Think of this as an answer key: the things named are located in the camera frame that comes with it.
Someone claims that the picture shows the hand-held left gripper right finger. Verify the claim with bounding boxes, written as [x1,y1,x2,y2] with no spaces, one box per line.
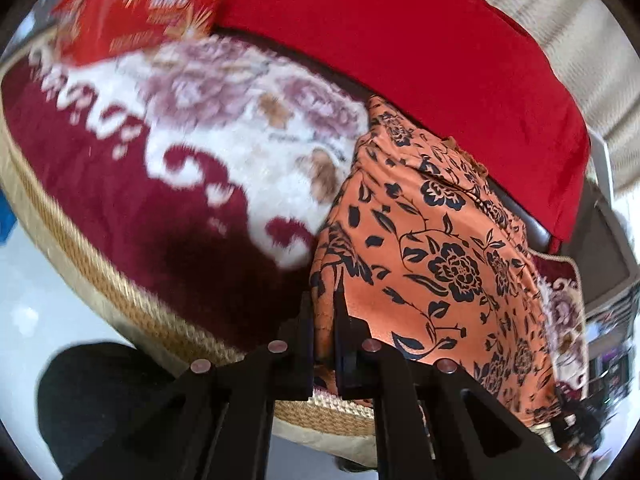
[332,287,583,480]

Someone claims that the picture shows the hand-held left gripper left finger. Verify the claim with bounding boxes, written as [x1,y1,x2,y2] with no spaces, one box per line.
[65,290,316,480]

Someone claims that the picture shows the orange black floral garment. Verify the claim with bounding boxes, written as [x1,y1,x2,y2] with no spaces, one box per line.
[309,95,558,428]

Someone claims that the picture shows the beige woven mat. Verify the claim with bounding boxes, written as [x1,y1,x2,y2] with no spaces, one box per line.
[0,110,381,461]

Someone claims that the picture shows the dark red floral plush blanket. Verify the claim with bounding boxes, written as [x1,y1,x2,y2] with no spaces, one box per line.
[0,35,591,396]

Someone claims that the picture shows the red cushion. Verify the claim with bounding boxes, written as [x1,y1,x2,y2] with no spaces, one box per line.
[215,0,592,256]

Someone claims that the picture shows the blue object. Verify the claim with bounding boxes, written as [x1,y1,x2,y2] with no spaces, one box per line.
[0,192,17,243]

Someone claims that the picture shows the red printed bag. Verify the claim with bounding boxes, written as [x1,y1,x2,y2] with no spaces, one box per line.
[50,0,236,66]

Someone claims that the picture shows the beige textured curtain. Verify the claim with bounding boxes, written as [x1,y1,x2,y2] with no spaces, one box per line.
[435,0,640,196]

